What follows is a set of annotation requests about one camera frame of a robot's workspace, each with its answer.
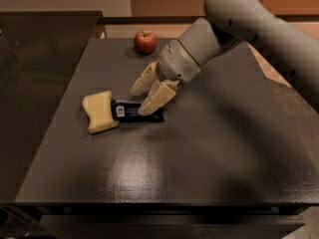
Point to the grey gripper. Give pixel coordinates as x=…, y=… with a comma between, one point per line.
x=176, y=61

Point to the dark blue rxbar wrapper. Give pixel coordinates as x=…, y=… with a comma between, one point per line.
x=125, y=111

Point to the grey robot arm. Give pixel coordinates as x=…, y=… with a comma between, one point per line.
x=293, y=53

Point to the yellow sponge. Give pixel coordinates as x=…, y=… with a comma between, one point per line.
x=98, y=108

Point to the red apple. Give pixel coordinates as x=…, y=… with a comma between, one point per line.
x=145, y=42

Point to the dark side table panel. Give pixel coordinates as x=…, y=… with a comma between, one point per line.
x=39, y=52

